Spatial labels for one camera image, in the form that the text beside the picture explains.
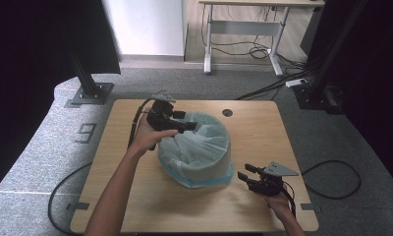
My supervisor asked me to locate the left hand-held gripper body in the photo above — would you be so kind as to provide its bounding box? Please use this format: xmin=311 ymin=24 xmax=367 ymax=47
xmin=146 ymin=90 xmax=181 ymax=132

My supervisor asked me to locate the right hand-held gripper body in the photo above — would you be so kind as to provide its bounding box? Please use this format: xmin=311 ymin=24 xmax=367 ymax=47
xmin=247 ymin=161 xmax=300 ymax=198

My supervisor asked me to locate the white bag with blue edge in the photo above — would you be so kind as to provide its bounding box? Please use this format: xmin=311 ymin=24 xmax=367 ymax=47
xmin=157 ymin=111 xmax=236 ymax=190

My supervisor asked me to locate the person's left hand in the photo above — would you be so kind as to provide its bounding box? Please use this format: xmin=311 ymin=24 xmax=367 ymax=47
xmin=129 ymin=109 xmax=180 ymax=159

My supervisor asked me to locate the person's right hand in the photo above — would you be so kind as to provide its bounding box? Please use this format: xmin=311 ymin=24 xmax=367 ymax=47
xmin=264 ymin=191 xmax=296 ymax=224

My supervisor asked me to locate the black metal stand grey base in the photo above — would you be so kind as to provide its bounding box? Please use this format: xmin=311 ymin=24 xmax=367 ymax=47
xmin=65 ymin=48 xmax=115 ymax=108

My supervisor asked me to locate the white power strip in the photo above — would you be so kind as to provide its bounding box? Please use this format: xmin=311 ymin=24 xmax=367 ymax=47
xmin=285 ymin=78 xmax=308 ymax=89

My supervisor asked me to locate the black curtain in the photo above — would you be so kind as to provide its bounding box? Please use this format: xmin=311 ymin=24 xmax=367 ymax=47
xmin=301 ymin=0 xmax=393 ymax=191
xmin=0 ymin=0 xmax=121 ymax=198

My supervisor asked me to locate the left hand-held gripper black cable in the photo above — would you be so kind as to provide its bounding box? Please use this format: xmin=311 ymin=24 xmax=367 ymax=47
xmin=47 ymin=97 xmax=154 ymax=236

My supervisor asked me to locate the hand-held gripper black cable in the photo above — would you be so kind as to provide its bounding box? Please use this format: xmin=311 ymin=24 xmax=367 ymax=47
xmin=47 ymin=97 xmax=154 ymax=236
xmin=281 ymin=159 xmax=362 ymax=219

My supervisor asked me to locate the right hand-held gripper black cable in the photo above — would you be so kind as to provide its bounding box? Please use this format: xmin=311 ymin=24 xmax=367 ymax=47
xmin=281 ymin=159 xmax=362 ymax=219

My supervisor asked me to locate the bundle of black floor cables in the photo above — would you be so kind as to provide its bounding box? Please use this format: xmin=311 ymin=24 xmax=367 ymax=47
xmin=200 ymin=4 xmax=316 ymax=101

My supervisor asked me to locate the white metal frame desk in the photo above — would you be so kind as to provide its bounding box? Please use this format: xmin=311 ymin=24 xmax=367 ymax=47
xmin=198 ymin=0 xmax=326 ymax=77

